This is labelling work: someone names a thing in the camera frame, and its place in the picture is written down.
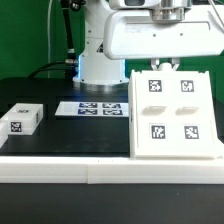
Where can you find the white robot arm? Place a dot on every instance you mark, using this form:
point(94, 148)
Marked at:
point(96, 70)

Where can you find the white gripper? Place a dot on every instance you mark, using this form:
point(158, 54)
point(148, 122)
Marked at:
point(132, 34)

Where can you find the white cabinet top block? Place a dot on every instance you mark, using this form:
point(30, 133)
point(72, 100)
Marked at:
point(23, 118)

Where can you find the white cabinet door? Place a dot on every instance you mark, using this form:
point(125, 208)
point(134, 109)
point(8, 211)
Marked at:
point(154, 110)
point(193, 110)

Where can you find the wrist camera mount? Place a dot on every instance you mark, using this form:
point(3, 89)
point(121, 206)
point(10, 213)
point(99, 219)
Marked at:
point(133, 4)

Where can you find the white cabinet body box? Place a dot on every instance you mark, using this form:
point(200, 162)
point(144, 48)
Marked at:
point(177, 149)

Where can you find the white U-shaped fence frame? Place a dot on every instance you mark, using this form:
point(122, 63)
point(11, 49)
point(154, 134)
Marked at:
point(93, 152)

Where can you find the white marker sheet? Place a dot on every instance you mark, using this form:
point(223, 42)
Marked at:
point(107, 109)

